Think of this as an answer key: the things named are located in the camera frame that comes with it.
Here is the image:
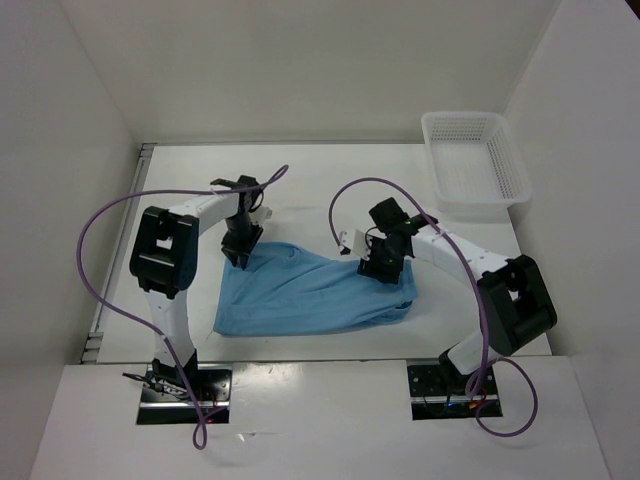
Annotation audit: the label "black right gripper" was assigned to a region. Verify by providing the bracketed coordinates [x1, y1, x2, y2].
[358, 232, 406, 285]

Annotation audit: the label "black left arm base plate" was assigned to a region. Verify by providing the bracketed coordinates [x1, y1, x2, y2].
[124, 364, 233, 425]

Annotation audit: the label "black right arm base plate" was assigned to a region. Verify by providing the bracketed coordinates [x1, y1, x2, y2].
[406, 359, 503, 421]

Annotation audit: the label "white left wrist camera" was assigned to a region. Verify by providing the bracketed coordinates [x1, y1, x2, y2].
[249, 206, 273, 226]

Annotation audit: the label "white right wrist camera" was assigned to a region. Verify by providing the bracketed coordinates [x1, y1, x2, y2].
[338, 230, 371, 261]

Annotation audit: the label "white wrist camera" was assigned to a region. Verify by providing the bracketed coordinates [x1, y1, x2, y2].
[249, 206, 273, 226]
[338, 230, 371, 261]

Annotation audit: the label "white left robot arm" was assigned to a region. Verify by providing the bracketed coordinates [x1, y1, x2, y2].
[129, 175, 271, 400]

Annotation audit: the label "light blue mesh shorts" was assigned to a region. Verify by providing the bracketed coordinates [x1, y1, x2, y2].
[213, 242, 418, 337]

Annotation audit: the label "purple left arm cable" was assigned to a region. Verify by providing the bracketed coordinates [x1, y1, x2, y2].
[74, 163, 291, 450]

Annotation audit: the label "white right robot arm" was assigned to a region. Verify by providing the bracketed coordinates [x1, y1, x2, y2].
[339, 198, 557, 393]

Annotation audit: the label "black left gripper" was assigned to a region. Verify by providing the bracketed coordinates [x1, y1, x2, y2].
[220, 214, 263, 267]

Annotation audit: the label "aluminium table edge rail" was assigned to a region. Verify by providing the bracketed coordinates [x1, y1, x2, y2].
[79, 143, 157, 365]

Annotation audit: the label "white perforated plastic basket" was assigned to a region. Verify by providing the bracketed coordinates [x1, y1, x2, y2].
[421, 111, 532, 216]

